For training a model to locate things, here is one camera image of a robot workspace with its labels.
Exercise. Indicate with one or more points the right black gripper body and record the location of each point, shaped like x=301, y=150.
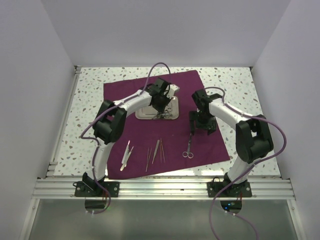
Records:
x=204, y=119

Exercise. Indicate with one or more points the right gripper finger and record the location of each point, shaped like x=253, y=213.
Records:
x=210, y=128
x=192, y=121

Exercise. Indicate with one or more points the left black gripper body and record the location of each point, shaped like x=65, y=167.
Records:
x=162, y=102

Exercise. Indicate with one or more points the steel surgical scissors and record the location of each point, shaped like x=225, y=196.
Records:
x=188, y=153
x=166, y=114

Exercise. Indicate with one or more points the thin pointed tweezers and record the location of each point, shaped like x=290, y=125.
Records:
x=162, y=154

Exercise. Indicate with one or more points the purple surgical cloth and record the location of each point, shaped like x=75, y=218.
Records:
x=143, y=134

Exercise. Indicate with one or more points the steel tweezers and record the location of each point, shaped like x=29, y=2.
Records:
x=155, y=151

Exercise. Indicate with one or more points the thin fine tweezers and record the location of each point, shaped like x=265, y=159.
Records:
x=149, y=151

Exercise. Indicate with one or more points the steel scalpel handle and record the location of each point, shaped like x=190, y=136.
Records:
x=126, y=152
x=124, y=164

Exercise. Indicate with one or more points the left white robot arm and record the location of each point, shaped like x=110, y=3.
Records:
x=108, y=126

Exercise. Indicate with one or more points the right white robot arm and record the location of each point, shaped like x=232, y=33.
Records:
x=253, y=139

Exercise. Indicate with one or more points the steel instrument tray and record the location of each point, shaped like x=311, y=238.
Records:
x=147, y=113

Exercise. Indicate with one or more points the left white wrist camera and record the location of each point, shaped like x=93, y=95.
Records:
x=172, y=90

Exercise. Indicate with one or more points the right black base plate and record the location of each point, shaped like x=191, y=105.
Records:
x=234, y=191

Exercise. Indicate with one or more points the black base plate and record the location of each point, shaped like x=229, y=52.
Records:
x=234, y=191
x=87, y=187

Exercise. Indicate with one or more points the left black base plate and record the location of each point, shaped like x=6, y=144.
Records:
x=87, y=187

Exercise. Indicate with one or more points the aluminium mounting rail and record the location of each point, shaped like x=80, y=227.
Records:
x=165, y=188

